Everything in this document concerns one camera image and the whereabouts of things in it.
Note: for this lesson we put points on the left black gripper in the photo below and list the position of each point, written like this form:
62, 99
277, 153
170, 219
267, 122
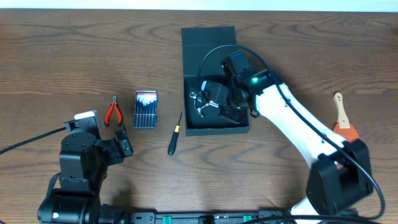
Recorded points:
117, 147

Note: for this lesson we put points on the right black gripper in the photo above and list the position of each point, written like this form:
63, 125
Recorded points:
227, 114

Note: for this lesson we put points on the small claw hammer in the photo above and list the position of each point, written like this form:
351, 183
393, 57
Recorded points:
199, 109

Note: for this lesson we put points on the chrome combination wrench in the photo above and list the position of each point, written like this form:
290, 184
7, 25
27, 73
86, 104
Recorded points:
198, 99

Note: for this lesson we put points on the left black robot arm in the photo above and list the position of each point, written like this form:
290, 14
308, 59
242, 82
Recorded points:
73, 195

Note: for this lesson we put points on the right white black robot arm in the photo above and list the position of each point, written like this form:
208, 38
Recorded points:
340, 170

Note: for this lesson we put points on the blue precision screwdriver set case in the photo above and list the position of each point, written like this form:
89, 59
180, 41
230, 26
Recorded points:
145, 110

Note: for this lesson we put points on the black yellow screwdriver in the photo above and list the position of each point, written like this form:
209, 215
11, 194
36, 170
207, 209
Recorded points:
173, 142

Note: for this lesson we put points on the black open gift box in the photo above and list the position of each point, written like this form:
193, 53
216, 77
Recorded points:
199, 67

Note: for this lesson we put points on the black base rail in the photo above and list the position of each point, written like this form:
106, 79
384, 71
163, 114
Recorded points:
265, 216

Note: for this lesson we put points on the wooden handled orange scraper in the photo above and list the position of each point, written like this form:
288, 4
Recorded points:
343, 127

